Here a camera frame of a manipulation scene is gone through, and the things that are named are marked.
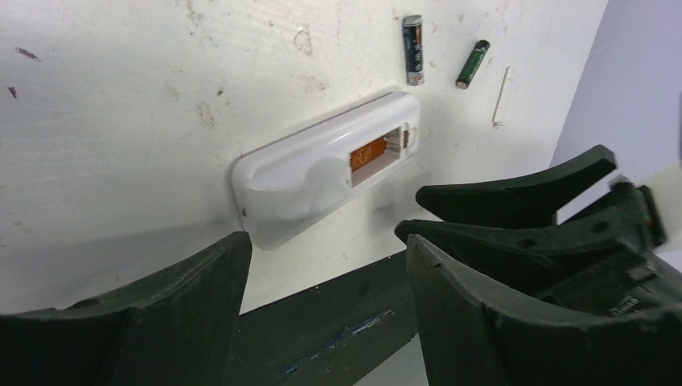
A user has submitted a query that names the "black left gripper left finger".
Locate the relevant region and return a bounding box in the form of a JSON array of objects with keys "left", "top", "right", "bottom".
[{"left": 1, "top": 232, "right": 253, "bottom": 385}]

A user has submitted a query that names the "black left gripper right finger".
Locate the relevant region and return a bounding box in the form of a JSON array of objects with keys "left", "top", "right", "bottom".
[{"left": 407, "top": 235, "right": 681, "bottom": 385}]

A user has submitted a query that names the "green AAA battery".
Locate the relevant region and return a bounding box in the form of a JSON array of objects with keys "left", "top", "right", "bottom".
[{"left": 455, "top": 39, "right": 491, "bottom": 90}]

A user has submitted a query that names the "white battery cover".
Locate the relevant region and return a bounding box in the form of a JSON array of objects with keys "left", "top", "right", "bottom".
[{"left": 491, "top": 66, "right": 515, "bottom": 128}]

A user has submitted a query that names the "white remote control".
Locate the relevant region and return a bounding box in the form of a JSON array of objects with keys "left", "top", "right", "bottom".
[{"left": 230, "top": 92, "right": 421, "bottom": 250}]

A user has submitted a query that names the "black orange AAA battery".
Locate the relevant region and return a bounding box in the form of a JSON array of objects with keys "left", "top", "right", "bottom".
[{"left": 402, "top": 14, "right": 425, "bottom": 86}]

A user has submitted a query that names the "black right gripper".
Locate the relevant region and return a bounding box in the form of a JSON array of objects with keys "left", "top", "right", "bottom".
[{"left": 395, "top": 145, "right": 681, "bottom": 318}]

